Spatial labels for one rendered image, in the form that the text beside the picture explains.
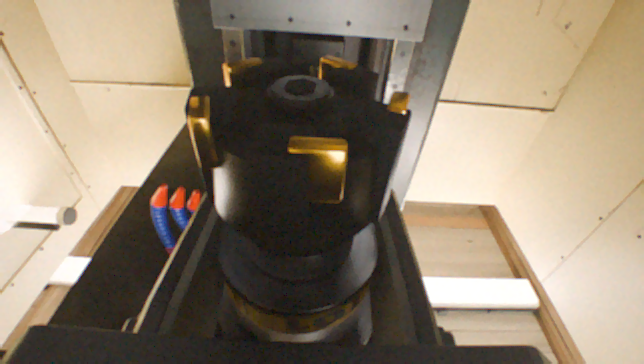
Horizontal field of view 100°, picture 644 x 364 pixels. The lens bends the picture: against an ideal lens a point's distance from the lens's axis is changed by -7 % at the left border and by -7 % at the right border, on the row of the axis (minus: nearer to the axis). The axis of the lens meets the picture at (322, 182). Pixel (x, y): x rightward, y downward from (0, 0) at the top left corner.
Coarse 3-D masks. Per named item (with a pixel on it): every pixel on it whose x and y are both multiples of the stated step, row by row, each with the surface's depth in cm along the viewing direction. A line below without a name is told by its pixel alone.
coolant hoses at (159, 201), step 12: (156, 192) 32; (180, 192) 33; (156, 204) 33; (180, 204) 35; (192, 204) 36; (156, 216) 35; (180, 216) 37; (156, 228) 37; (168, 228) 39; (180, 228) 45; (168, 240) 40; (168, 252) 42
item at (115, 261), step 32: (160, 160) 60; (192, 160) 61; (192, 192) 54; (128, 224) 47; (96, 256) 42; (128, 256) 42; (160, 256) 43; (96, 288) 38; (128, 288) 39; (64, 320) 35; (96, 320) 35
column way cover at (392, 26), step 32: (224, 0) 61; (256, 0) 61; (288, 0) 61; (320, 0) 61; (352, 0) 61; (384, 0) 61; (416, 0) 60; (320, 32) 65; (352, 32) 65; (384, 32) 65; (416, 32) 65
